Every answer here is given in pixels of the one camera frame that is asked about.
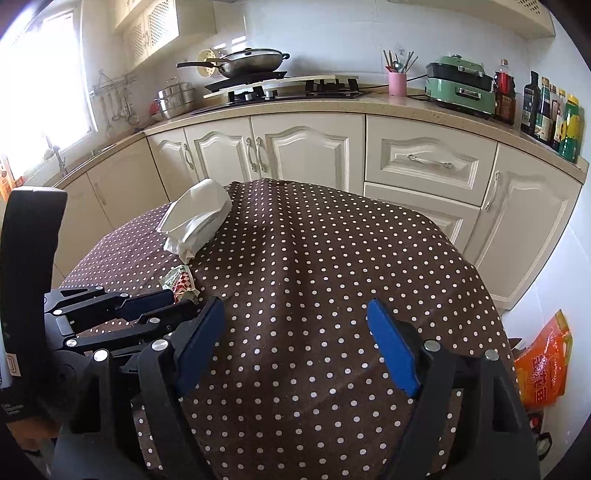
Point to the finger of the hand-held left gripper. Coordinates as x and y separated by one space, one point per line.
138 332
147 302

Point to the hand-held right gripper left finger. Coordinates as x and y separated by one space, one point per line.
198 346

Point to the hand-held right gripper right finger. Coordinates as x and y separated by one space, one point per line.
392 350

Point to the green red snack wrapper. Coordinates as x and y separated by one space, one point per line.
180 279

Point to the orange carton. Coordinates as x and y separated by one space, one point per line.
9 180

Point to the white tissue pack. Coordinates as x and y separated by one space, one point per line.
198 207

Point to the brown polka-dot tablecloth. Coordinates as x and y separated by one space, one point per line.
323 254

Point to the metal faucet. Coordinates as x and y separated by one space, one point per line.
57 157

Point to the orange plastic bag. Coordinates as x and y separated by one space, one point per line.
545 364

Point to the window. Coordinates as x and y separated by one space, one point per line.
41 92

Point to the red bowl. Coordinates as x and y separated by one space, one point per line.
153 108

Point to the cream kitchen base cabinets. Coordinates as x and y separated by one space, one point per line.
415 157

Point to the stainless steel pot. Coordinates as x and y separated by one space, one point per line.
175 101

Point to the metal utensil rack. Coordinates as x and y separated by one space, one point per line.
113 92

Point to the pale perforated steamer plate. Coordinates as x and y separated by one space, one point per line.
205 57

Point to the beige kitchen countertop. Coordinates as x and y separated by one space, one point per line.
323 108

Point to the black gas stove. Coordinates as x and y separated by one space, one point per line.
295 92

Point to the wok with glass lid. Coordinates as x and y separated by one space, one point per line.
251 62

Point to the green electric grill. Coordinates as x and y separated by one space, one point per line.
457 92

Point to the pink utensil holder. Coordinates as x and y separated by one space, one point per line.
397 83

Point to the dark bottle with red cap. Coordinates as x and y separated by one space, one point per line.
504 101

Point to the dark bottle with blue label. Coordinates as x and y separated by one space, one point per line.
545 115

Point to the slim bottle with pale label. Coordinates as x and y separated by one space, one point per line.
558 124

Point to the dark green glass bottle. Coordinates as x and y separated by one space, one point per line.
531 106

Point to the green bottle with yellow label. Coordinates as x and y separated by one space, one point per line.
570 129

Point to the range hood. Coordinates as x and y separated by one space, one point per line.
485 14

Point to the cream lattice wall cabinet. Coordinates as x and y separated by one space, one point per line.
157 27

